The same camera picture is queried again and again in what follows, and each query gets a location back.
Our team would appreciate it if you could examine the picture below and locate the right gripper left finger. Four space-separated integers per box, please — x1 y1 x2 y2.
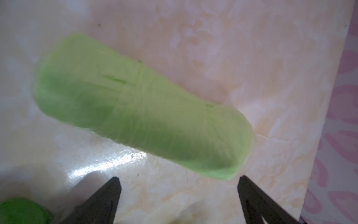
60 177 122 224

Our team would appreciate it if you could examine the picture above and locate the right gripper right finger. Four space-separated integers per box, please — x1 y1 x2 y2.
237 175 299 224

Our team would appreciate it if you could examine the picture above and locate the green roll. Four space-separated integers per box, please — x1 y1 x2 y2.
32 34 255 180

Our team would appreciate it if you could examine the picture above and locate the yellow roll with label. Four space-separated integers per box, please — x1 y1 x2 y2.
1 198 53 224

